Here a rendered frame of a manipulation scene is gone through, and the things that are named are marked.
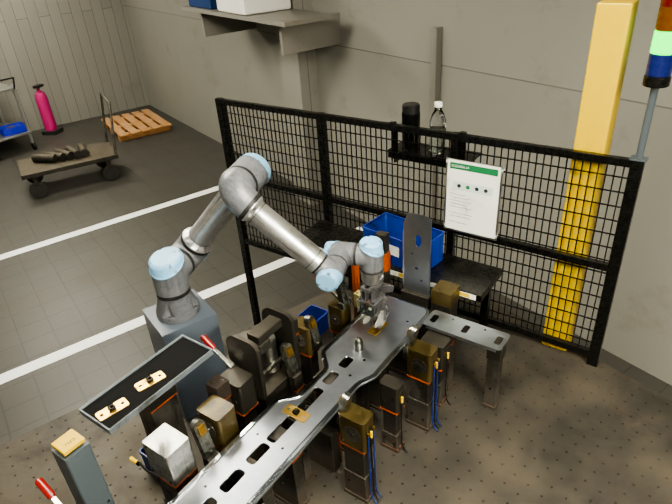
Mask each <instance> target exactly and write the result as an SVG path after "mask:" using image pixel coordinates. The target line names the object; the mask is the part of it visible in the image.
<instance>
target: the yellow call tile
mask: <svg viewBox="0 0 672 504"><path fill-rule="evenodd" d="M85 441H86V440H85V438H84V437H83V436H81V435H80V434H79V433H77V432H76V431H74V430H73V429H70V430H69V431H68V432H66V433H65V434H64V435H62V436H61V437H59V438H58V439H57V440H55V441H54V442H53V443H51V446H52V447H53V448H54V449H56V450H57V451H58V452H59V453H61V454H62V455H63V456H67V455H68V454H69V453H71V452H72V451H73V450H75V449H76V448H77V447H78V446H80V445H81V444H82V443H84V442H85Z"/></svg>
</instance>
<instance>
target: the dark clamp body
mask: <svg viewBox="0 0 672 504"><path fill-rule="evenodd" d="M221 376H223V377H225V378H227V379H228V380H229V384H230V388H231V393H232V395H231V396H230V397H231V401H232V404H233V405H234V408H235V413H236V417H237V422H238V426H239V431H240V432H241V431H242V430H243V429H245V428H246V427H247V426H248V425H249V424H250V423H251V422H252V421H253V420H254V419H255V418H256V417H257V416H258V414H257V408H256V405H257V404H258V401H257V396H256V390H255V385H254V380H253V375H252V374H251V373H249V372H247V371H245V370H243V369H241V368H239V367H237V366H235V365H234V366H233V367H232V368H228V369H227V370H226V371H224V372H223V373H222V374H221ZM264 454H265V451H264V447H262V445H261V446H260V447H259V448H258V449H257V450H256V451H255V452H254V453H253V454H252V455H251V456H250V457H251V458H252V459H254V460H256V461H258V460H259V459H260V458H261V457H262V456H263V455H264Z"/></svg>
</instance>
